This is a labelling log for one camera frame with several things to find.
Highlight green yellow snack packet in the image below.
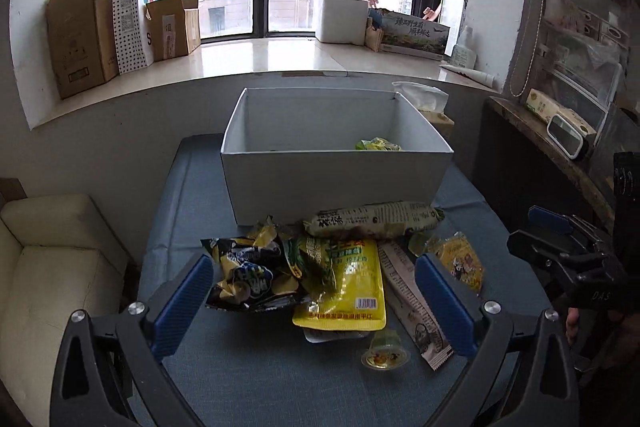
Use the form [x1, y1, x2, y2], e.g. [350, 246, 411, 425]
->
[356, 137, 402, 152]

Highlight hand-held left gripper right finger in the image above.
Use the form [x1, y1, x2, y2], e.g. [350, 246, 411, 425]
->
[414, 253, 581, 427]

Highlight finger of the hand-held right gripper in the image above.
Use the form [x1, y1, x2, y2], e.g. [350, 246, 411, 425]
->
[527, 205, 613, 258]
[506, 229, 608, 293]

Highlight dotted paper bag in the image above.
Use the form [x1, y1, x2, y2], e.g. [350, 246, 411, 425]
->
[112, 0, 153, 75]

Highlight small open cardboard box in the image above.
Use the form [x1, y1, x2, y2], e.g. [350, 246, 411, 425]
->
[145, 0, 202, 62]

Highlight clear plastic storage drawers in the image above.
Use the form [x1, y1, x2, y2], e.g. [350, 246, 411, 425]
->
[530, 0, 632, 125]

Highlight white plastic bottle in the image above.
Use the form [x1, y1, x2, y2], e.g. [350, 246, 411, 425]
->
[450, 27, 476, 70]

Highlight long white green snack packet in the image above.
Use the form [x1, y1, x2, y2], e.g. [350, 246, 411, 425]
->
[302, 201, 446, 239]

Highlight brown side counter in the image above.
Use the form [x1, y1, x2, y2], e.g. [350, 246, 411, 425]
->
[487, 97, 617, 233]

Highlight yellow white tissue box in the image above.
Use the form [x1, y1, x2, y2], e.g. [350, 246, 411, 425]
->
[525, 88, 597, 135]

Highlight white tube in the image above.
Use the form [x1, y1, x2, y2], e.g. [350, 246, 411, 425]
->
[439, 63, 496, 88]

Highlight small beige bag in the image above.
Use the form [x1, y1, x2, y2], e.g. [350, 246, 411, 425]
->
[365, 19, 384, 52]

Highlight tall brown cardboard box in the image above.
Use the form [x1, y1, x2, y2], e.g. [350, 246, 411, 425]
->
[46, 0, 121, 100]

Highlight small yellow snack packet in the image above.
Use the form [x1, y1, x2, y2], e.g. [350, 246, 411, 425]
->
[427, 232, 486, 293]

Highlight white cardboard box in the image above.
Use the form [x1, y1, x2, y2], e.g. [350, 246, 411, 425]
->
[221, 88, 455, 228]

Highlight long pink striped snack packet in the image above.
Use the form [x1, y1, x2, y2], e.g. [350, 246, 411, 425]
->
[377, 241, 453, 372]

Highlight black yellow snack bag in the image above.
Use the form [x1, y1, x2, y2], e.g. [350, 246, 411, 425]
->
[201, 217, 301, 314]

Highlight soft tissue pack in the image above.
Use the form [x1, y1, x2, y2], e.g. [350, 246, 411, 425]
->
[391, 81, 456, 142]

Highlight green jelly cup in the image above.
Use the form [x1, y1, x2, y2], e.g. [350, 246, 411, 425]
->
[407, 231, 433, 258]

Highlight green leafy snack packet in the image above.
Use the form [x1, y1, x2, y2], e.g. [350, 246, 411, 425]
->
[280, 234, 341, 295]

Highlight blue tablecloth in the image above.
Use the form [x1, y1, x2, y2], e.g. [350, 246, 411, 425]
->
[135, 134, 556, 427]

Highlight yellow snack pouch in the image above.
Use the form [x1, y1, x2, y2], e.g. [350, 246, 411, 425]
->
[292, 238, 387, 332]

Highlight person's right hand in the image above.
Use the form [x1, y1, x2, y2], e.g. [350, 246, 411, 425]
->
[565, 307, 581, 344]

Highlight long printed landscape box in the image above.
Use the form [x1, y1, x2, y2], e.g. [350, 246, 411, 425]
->
[377, 9, 451, 58]

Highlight white foam box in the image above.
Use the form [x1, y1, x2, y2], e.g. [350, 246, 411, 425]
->
[315, 0, 371, 45]

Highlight clear yellow jelly cup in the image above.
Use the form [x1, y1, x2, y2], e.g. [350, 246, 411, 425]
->
[361, 328, 412, 370]

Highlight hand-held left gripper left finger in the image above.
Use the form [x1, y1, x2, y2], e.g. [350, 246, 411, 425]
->
[50, 252, 216, 427]

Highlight white framed device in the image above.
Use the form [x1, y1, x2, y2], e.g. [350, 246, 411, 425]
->
[546, 114, 592, 160]

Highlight cream leather sofa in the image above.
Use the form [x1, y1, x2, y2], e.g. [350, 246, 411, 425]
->
[0, 193, 133, 418]

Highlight grey stitched hanging cloth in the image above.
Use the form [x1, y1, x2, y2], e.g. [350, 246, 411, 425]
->
[504, 0, 551, 100]

